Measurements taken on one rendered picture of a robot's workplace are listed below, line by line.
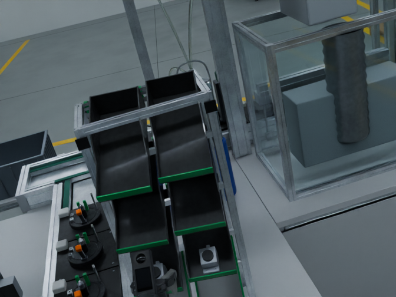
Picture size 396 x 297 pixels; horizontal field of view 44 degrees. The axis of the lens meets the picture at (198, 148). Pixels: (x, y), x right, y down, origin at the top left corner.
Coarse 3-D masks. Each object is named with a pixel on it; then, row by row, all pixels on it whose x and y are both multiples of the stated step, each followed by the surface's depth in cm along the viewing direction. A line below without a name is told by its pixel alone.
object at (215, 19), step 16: (208, 0) 213; (208, 16) 215; (224, 16) 217; (208, 32) 222; (224, 32) 221; (224, 48) 223; (224, 64) 226; (224, 80) 231; (224, 96) 233; (240, 96) 235; (240, 112) 239; (240, 128) 243; (240, 144) 246
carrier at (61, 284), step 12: (84, 276) 166; (96, 276) 175; (108, 276) 173; (120, 276) 173; (60, 288) 171; (72, 288) 169; (84, 288) 162; (96, 288) 166; (108, 288) 168; (120, 288) 166
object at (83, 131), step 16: (192, 96) 119; (208, 96) 120; (128, 112) 119; (144, 112) 117; (160, 112) 118; (80, 128) 116; (96, 128) 117; (208, 128) 142; (224, 160) 128; (224, 176) 130; (224, 192) 152; (112, 208) 146; (112, 224) 129; (240, 240) 141; (128, 256) 134; (240, 256) 143; (128, 272) 137; (240, 272) 168
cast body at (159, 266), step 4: (156, 264) 127; (160, 264) 127; (156, 268) 125; (160, 268) 126; (164, 268) 128; (156, 272) 125; (160, 272) 125; (164, 272) 127; (156, 276) 124; (160, 276) 125
